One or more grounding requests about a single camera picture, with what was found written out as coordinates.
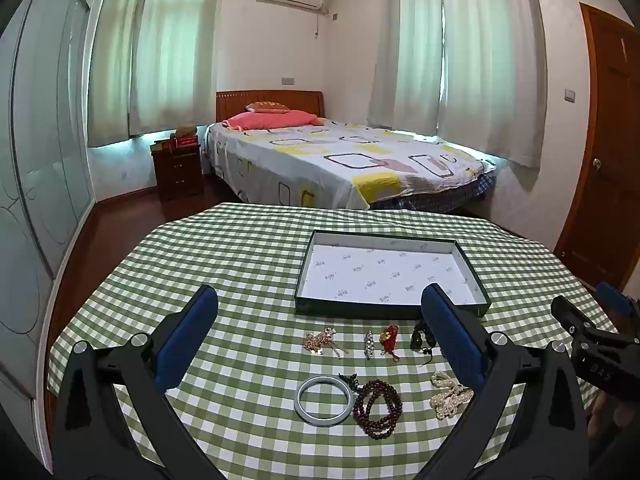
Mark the pink pillow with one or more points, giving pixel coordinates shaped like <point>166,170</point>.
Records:
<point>270,119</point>

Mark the dark green cardboard tray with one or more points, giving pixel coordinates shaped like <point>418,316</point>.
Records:
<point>390,270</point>

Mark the white sheer curtain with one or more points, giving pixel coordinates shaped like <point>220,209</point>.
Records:
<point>405,45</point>
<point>112,60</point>
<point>490,60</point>
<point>175,45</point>

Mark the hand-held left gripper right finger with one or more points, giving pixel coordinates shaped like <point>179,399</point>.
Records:
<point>452,335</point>

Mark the silver rhinestone brooch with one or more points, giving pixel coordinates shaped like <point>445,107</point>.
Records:
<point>369,346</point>

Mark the blue plaid bed skirt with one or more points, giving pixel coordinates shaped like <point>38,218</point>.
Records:
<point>440,199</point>

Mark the white light switch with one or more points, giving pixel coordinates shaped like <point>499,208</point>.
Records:
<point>569,93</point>

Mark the dark wooden nightstand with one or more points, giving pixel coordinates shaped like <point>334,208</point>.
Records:
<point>177,175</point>

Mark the person's right hand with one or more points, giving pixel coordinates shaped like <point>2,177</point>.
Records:
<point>612,417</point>

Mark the red box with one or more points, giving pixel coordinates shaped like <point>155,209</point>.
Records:
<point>184,142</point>

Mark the bed with patterned sheet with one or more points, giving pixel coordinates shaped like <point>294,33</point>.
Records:
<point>320,160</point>

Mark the gold beaded brooch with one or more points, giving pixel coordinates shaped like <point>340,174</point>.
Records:
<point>320,341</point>

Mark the green checkered tablecloth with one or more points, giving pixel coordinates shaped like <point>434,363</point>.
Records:
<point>240,270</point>

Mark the brown embroidered cushion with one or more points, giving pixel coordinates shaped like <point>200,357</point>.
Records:
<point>267,106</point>

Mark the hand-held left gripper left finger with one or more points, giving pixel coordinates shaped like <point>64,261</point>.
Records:
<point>185,340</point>

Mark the pale jade bangle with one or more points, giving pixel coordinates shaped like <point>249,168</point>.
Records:
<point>300,405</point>

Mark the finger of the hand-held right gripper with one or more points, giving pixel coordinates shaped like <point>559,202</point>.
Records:
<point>567,310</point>
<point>614,292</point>

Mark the black bead pendant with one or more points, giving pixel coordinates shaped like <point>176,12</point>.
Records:
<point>416,342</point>

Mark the wooden headboard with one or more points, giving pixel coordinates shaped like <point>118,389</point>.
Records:
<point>270,99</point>

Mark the brown wooden door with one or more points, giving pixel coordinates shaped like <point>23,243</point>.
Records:
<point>610,135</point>

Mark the frosted glass wardrobe doors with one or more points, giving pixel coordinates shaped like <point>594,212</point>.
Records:
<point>45,160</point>

